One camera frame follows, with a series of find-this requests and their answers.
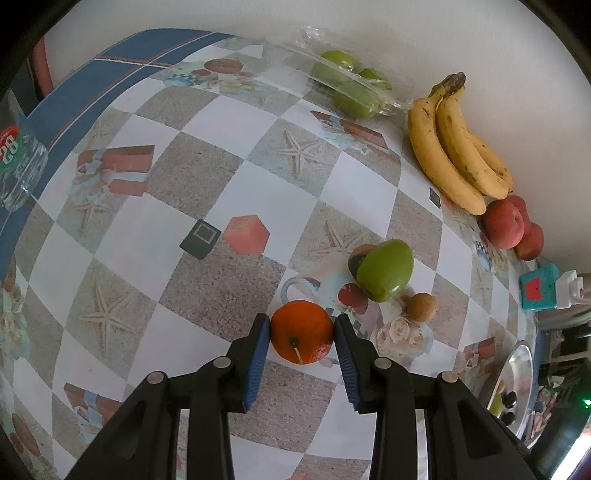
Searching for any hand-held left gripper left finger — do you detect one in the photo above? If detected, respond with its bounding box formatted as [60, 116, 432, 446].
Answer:
[65, 313, 271, 480]

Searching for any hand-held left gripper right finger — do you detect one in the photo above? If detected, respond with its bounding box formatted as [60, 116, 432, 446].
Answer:
[333, 313, 540, 480]

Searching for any orange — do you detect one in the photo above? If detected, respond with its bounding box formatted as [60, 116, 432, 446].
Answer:
[270, 300, 334, 365]

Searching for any large steel bowl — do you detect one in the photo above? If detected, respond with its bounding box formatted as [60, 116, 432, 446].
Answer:
[478, 340, 539, 450]

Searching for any brown kiwi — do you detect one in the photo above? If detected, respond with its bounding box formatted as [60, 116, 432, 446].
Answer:
[405, 293, 437, 322]

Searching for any teal toy box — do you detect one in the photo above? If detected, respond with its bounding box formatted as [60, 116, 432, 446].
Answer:
[519, 264, 560, 311]

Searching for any pink peach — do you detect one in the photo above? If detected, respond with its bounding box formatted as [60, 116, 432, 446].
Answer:
[483, 195, 529, 250]

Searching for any printed checkered tablecloth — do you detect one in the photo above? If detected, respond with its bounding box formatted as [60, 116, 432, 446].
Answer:
[0, 30, 543, 480]

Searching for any red apple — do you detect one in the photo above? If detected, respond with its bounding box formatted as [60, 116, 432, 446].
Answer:
[515, 222, 544, 261]

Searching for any yellow banana bunch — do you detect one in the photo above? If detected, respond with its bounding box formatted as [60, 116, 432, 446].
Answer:
[407, 72, 514, 216]

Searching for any white plug adapter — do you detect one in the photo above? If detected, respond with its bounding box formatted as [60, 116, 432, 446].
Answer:
[556, 270, 591, 310]

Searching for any green jujube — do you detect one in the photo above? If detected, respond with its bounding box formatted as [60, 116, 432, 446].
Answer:
[358, 68, 393, 90]
[332, 83, 382, 118]
[318, 50, 361, 86]

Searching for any clear glass cup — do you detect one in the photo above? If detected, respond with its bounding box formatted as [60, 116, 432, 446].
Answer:
[0, 90, 49, 213]

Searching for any clear plastic bag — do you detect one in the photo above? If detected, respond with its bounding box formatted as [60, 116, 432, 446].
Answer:
[281, 28, 411, 118]

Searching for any red chair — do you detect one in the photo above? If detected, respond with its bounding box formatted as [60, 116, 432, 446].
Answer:
[30, 37, 56, 100]

